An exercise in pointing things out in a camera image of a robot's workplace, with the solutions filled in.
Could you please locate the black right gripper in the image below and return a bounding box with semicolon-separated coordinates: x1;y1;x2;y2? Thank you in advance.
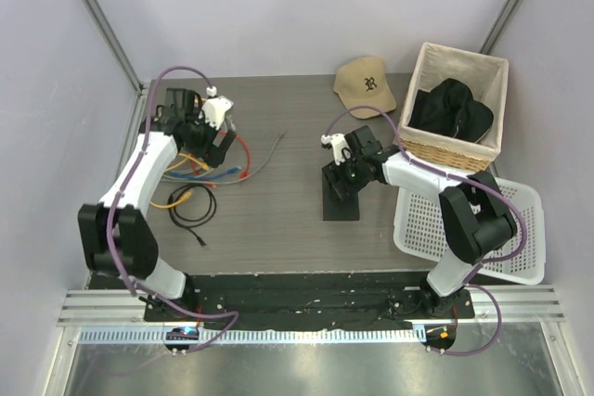
323;150;371;201

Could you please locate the black network switch box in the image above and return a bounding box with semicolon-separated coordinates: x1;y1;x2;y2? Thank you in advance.
321;171;360;222

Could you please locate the blue ethernet cable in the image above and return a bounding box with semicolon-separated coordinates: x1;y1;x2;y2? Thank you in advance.
161;164;242;183

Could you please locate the black power cable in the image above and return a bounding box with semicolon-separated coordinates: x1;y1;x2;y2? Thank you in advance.
167;185;218;248

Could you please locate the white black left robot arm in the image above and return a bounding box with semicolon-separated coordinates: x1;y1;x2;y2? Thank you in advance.
77;88;236;321

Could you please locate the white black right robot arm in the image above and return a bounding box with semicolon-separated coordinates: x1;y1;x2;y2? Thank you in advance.
320;126;518;317

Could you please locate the white plastic perforated basket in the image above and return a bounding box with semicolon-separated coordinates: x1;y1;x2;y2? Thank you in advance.
394;178;546;286

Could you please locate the beige baseball cap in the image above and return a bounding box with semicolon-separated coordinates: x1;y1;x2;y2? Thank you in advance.
333;56;397;120

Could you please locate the black cap in basket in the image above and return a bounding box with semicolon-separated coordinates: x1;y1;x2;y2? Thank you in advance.
408;78;494;143

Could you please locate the wicker basket with liner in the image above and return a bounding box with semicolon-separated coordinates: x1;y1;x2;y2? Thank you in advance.
398;43;510;172

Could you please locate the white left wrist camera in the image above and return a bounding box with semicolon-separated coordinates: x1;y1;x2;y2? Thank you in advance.
202;86;234;130

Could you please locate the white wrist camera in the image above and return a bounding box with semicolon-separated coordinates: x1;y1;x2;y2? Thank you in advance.
320;133;353;166
202;86;234;130

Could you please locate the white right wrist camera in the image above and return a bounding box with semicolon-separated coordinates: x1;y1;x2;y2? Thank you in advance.
320;133;353;166

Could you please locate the black mounting base plate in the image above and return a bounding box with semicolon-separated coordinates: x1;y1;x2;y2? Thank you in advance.
141;273;475;353

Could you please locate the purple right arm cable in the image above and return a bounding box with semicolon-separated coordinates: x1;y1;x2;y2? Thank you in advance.
323;106;528;356

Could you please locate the aluminium front rail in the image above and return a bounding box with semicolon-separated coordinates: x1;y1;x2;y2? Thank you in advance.
58;286;565;351

